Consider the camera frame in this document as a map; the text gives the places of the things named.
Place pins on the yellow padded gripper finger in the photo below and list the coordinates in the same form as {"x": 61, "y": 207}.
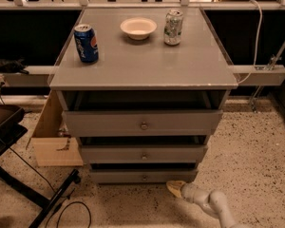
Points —
{"x": 175, "y": 186}

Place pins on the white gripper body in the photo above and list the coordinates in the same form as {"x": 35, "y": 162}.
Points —
{"x": 189, "y": 192}

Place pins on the grey bottom drawer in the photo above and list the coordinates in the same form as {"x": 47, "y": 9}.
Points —
{"x": 143, "y": 172}

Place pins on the grey drawer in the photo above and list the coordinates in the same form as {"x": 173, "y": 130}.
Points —
{"x": 122, "y": 113}
{"x": 146, "y": 149}
{"x": 143, "y": 172}

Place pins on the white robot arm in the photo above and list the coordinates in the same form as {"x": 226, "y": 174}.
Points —
{"x": 214, "y": 203}

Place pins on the grey middle drawer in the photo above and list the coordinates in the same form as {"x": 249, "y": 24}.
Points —
{"x": 146, "y": 149}

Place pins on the grey drawer cabinet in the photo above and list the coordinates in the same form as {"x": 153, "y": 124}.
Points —
{"x": 149, "y": 64}

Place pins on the grey top drawer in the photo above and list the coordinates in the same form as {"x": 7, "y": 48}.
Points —
{"x": 122, "y": 113}

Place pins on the white bowl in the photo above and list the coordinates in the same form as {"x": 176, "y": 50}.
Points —
{"x": 138, "y": 28}

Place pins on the silver green soda can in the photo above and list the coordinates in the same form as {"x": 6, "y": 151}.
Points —
{"x": 173, "y": 27}

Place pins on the blue Pepsi can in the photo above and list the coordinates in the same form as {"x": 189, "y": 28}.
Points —
{"x": 86, "y": 43}

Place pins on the black stand with tray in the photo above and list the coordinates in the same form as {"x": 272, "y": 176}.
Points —
{"x": 27, "y": 192}

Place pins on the wooden board bracket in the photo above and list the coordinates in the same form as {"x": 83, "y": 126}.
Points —
{"x": 52, "y": 144}

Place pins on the black cloth on rail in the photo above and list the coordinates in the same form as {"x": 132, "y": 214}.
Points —
{"x": 12, "y": 66}

